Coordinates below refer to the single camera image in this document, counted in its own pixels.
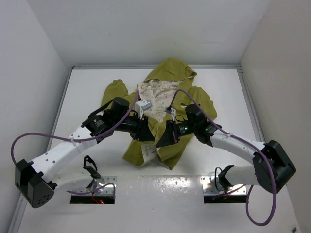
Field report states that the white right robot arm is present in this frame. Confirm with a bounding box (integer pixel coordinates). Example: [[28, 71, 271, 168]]
[[156, 104, 296, 193]]

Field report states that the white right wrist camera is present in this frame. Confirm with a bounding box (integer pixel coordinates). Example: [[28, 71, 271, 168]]
[[165, 106, 176, 121]]

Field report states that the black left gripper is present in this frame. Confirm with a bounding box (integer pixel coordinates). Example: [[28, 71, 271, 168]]
[[113, 111, 155, 141]]

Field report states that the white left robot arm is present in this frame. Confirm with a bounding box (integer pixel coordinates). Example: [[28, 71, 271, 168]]
[[15, 97, 154, 208]]

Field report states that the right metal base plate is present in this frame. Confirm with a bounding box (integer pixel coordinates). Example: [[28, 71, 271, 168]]
[[201, 176, 247, 197]]

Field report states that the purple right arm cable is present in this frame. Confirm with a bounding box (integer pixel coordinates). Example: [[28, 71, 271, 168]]
[[167, 89, 277, 226]]

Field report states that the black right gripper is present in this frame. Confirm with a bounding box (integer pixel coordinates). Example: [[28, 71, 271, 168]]
[[156, 119, 197, 148]]

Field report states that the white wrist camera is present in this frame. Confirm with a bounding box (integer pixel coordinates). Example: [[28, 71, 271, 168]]
[[134, 100, 152, 119], [165, 106, 176, 121]]

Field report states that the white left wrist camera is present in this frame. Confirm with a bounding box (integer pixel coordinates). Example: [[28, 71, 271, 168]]
[[134, 100, 152, 119]]

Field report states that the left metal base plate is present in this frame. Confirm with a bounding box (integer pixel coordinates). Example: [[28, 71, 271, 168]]
[[71, 176, 117, 197]]

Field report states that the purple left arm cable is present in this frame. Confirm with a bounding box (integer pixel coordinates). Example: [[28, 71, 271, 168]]
[[11, 91, 141, 196]]

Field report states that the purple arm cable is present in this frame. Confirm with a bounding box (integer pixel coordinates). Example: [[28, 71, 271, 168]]
[[11, 91, 141, 196], [167, 89, 277, 226]]

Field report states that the olive green hooded jacket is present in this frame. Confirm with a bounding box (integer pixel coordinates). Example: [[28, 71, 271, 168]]
[[101, 58, 217, 169]]

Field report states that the metal base plate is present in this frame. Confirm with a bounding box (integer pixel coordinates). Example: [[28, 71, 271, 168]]
[[201, 176, 247, 197], [71, 176, 117, 197]]

